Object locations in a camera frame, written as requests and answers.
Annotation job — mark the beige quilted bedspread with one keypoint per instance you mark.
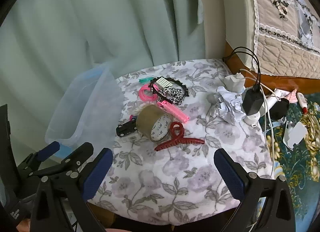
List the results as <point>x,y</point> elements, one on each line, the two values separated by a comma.
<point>282,47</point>

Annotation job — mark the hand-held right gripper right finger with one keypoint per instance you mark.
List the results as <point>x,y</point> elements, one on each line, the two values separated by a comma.
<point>230,174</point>

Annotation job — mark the white red pen tube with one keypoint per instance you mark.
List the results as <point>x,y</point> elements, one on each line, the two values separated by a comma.
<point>301,100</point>

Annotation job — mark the black charger adapter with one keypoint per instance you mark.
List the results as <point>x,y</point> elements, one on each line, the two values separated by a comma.
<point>252,102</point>

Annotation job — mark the pale green curtain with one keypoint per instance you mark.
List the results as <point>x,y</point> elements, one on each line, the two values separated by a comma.
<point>100,22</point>

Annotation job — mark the white tissue paper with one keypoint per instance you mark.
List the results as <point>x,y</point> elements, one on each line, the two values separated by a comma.
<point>225,104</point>

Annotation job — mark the cream mattress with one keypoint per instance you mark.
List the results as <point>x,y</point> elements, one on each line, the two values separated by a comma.
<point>232,22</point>

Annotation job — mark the leopard print scrunchie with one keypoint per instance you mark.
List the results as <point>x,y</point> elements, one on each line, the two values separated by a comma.
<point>172,93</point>

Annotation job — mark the small pink hair clip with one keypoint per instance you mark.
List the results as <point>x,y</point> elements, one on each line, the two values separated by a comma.
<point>133,117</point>

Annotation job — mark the brown packing tape roll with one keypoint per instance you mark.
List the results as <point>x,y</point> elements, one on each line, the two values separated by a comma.
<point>147,119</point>

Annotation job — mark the floral fleece blanket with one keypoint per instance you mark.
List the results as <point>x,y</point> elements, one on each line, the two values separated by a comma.
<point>162,172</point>

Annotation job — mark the red claw hair clip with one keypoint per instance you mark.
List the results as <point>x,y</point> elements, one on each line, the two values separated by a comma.
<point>180,143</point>

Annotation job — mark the translucent plastic storage container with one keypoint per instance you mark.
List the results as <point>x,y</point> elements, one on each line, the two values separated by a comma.
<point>82,102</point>

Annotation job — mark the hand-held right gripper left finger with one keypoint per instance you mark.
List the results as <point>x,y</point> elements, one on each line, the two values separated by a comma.
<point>98,173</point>

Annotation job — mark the wooden bed frame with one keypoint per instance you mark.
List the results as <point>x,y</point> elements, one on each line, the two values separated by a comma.
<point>275,82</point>

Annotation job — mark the black scalloped headband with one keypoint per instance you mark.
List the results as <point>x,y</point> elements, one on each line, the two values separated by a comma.
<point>180,83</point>

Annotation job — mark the small white comb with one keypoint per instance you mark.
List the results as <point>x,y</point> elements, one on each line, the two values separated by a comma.
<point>163,82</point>

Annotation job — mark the white power strip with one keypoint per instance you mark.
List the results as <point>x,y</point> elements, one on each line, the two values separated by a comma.
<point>251,119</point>

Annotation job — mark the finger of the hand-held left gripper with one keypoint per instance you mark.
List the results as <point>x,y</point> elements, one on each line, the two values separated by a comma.
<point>75,158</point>
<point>48,150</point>

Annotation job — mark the black round object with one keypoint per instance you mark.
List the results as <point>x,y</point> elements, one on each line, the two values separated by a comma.
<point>280,109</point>

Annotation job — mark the white card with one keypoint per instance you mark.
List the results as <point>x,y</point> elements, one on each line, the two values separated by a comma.
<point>296,134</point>

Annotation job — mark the pink ruffled object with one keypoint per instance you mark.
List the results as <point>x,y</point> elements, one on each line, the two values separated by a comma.
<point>292,97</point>

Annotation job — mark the dark green floral cloth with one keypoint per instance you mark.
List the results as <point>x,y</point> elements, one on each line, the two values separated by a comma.
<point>300,172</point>

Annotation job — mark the beige fluffy hair accessory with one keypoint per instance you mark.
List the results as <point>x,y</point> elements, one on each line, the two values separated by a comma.
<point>137,110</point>

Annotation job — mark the white charger adapter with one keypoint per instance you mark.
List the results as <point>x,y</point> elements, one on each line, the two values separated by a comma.
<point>235,82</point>

